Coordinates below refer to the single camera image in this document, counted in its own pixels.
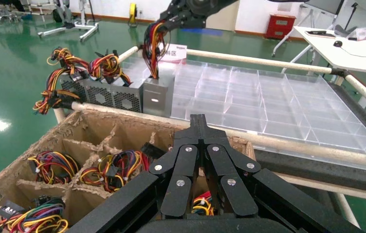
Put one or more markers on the black flat tablet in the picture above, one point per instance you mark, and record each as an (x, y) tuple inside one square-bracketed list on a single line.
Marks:
[(319, 32)]

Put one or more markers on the clear acrylic divided tray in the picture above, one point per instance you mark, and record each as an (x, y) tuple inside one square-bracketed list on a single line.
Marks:
[(266, 96)]

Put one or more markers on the white desk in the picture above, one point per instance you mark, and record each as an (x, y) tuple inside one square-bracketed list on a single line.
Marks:
[(356, 54)]

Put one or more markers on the black computer mouse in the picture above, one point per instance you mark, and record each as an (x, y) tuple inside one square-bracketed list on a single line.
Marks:
[(338, 44)]

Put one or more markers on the white floor stand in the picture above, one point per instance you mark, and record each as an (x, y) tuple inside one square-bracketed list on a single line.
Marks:
[(73, 29)]

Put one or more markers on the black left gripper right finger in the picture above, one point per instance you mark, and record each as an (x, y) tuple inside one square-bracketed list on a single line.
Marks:
[(224, 160)]

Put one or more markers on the beige tube frame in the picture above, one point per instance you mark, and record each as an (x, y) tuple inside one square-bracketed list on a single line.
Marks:
[(298, 146)]

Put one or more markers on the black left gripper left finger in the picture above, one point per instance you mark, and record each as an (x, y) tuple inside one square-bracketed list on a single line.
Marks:
[(182, 160)]

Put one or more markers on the cardboard box with dividers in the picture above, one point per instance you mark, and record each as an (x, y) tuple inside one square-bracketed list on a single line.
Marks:
[(89, 135)]

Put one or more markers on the red cabinet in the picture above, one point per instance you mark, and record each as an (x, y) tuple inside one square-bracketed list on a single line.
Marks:
[(280, 26)]

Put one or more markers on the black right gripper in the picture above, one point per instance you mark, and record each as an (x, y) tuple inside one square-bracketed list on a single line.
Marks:
[(208, 5)]

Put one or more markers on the black monitor on stand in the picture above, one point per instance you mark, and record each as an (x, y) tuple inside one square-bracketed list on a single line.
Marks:
[(324, 5)]

